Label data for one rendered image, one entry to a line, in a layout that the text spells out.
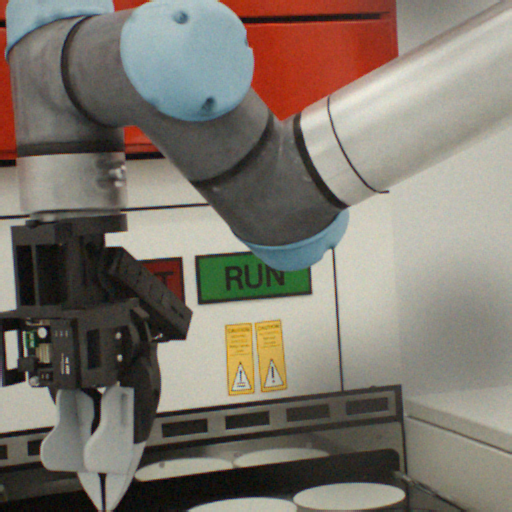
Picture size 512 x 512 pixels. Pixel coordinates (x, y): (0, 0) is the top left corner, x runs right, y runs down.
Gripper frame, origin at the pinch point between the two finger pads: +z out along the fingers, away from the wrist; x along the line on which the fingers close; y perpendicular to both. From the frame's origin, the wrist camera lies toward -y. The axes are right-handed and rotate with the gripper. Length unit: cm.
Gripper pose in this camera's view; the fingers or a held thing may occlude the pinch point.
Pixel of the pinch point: (111, 489)
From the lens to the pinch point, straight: 99.2
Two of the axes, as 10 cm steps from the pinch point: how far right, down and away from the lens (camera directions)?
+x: 8.8, -0.3, -4.8
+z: 0.6, 10.0, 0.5
